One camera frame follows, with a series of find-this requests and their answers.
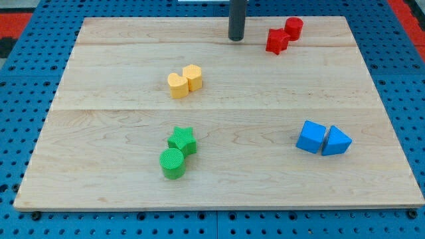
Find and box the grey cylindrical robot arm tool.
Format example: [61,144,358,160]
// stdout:
[228,0,247,42]

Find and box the light wooden board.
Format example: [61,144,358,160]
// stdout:
[14,17,424,212]

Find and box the green star block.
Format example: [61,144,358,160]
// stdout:
[167,126,197,157]

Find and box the yellow heart block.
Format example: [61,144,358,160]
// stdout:
[167,73,189,99]

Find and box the yellow hexagon block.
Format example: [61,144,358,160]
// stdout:
[183,64,203,92]

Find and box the green cylinder block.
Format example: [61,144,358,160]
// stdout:
[159,148,186,180]

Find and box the blue cube block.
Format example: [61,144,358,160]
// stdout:
[296,120,326,153]

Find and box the red star block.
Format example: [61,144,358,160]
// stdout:
[266,29,290,55]

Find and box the red cylinder block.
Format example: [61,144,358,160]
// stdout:
[284,17,303,41]

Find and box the blue triangle block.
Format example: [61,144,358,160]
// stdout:
[321,125,352,156]

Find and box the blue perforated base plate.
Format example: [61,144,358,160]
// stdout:
[1,0,424,238]

